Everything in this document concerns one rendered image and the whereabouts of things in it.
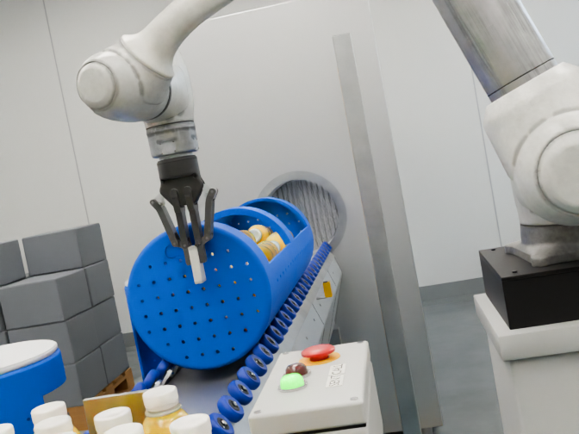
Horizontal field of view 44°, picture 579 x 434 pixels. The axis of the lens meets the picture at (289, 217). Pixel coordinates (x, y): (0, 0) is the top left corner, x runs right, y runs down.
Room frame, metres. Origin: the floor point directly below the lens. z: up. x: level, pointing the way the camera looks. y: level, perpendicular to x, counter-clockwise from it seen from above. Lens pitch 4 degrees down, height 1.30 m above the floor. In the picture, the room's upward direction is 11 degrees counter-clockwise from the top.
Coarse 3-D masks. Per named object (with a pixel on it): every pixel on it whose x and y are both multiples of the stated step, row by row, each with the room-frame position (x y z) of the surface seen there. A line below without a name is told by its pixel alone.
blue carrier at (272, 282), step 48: (192, 240) 1.37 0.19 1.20; (240, 240) 1.35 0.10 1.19; (288, 240) 1.75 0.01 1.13; (144, 288) 1.38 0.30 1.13; (192, 288) 1.36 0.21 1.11; (240, 288) 1.35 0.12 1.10; (288, 288) 1.62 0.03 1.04; (144, 336) 1.38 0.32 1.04; (192, 336) 1.37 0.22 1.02; (240, 336) 1.35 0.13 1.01
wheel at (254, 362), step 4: (248, 356) 1.29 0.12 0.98; (252, 356) 1.29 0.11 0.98; (256, 356) 1.30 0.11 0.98; (248, 360) 1.28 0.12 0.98; (252, 360) 1.28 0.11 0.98; (256, 360) 1.29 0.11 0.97; (260, 360) 1.30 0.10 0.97; (248, 364) 1.27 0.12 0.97; (252, 364) 1.27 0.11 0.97; (256, 364) 1.27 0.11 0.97; (260, 364) 1.29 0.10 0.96; (264, 364) 1.30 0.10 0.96; (252, 368) 1.27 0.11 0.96; (256, 368) 1.27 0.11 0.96; (260, 368) 1.27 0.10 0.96; (264, 368) 1.28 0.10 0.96; (256, 372) 1.27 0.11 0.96; (260, 372) 1.27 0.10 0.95; (264, 372) 1.28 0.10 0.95; (260, 376) 1.28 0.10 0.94
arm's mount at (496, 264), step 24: (504, 264) 1.17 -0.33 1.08; (528, 264) 1.14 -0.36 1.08; (576, 264) 1.07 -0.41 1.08; (504, 288) 1.08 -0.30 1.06; (528, 288) 1.07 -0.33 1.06; (552, 288) 1.07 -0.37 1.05; (576, 288) 1.06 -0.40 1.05; (504, 312) 1.11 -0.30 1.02; (528, 312) 1.07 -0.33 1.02; (552, 312) 1.07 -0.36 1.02; (576, 312) 1.06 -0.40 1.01
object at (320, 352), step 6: (306, 348) 0.75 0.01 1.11; (312, 348) 0.74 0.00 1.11; (318, 348) 0.74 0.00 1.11; (324, 348) 0.73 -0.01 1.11; (330, 348) 0.73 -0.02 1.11; (306, 354) 0.73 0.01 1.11; (312, 354) 0.73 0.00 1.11; (318, 354) 0.72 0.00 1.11; (324, 354) 0.72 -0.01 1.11; (312, 360) 0.74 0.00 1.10; (318, 360) 0.73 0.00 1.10
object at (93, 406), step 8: (128, 392) 0.93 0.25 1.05; (136, 392) 0.92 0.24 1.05; (144, 392) 0.92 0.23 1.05; (88, 400) 0.93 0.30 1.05; (96, 400) 0.93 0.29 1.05; (104, 400) 0.93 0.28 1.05; (112, 400) 0.93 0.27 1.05; (120, 400) 0.93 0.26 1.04; (128, 400) 0.92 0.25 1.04; (136, 400) 0.92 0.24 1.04; (88, 408) 0.93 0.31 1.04; (96, 408) 0.93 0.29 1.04; (104, 408) 0.93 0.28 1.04; (136, 408) 0.92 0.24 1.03; (144, 408) 0.92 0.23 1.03; (88, 416) 0.93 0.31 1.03; (136, 416) 0.92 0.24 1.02; (144, 416) 0.92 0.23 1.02; (88, 424) 0.93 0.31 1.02; (96, 432) 0.93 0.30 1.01
